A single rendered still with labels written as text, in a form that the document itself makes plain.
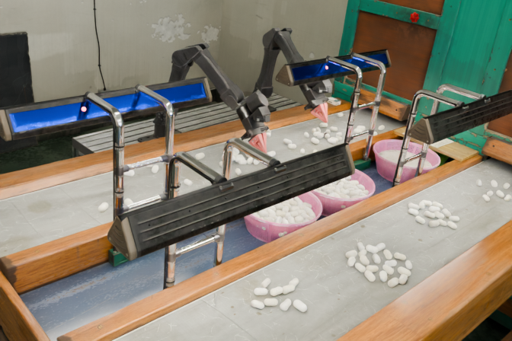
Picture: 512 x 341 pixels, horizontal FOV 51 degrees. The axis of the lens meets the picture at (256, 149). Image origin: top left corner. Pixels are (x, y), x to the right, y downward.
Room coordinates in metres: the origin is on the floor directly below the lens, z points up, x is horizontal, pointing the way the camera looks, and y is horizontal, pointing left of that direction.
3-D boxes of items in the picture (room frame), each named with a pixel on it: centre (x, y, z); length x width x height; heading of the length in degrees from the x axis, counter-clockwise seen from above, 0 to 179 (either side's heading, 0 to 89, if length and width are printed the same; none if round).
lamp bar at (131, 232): (0.99, 0.00, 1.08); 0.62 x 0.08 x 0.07; 135
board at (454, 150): (2.15, -0.76, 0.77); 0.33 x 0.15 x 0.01; 45
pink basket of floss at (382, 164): (2.00, -0.60, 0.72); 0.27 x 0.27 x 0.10
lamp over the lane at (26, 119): (1.39, 0.40, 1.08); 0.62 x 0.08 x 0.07; 135
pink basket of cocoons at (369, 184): (1.69, -0.29, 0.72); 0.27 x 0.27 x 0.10
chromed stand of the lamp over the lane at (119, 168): (1.33, 0.34, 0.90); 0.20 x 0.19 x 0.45; 135
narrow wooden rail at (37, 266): (1.68, -0.06, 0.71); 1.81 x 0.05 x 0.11; 135
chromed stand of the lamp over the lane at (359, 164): (2.02, -0.34, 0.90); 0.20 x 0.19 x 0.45; 135
